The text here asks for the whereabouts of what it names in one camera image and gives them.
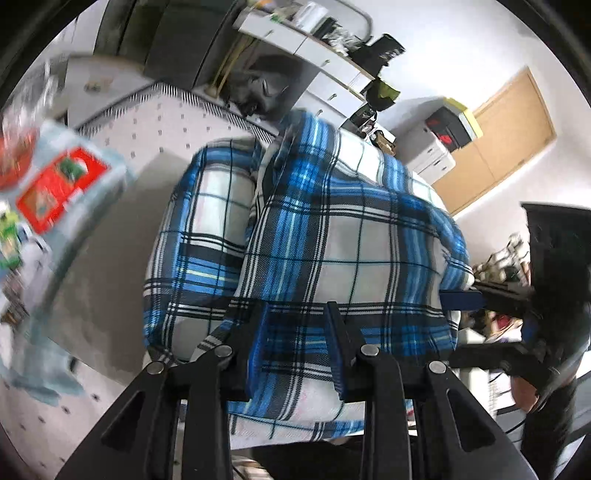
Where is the white small cabinet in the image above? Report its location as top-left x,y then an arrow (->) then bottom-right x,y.
397,122 -> 456,185

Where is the red printed package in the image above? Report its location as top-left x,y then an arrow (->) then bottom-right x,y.
16,147 -> 110,234

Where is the wooden door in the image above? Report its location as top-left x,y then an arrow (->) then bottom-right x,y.
434,68 -> 556,214

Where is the blue white plaid blanket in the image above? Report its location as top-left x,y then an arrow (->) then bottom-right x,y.
143,110 -> 474,449

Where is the right hand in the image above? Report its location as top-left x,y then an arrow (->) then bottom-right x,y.
511,377 -> 539,413

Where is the black bag under desk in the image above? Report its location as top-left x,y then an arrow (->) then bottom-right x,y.
226,70 -> 288,116

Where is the white drawer desk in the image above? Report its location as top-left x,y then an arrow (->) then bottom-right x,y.
233,8 -> 375,126

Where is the shoe rack with shoes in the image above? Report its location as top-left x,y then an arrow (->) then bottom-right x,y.
472,233 -> 531,339

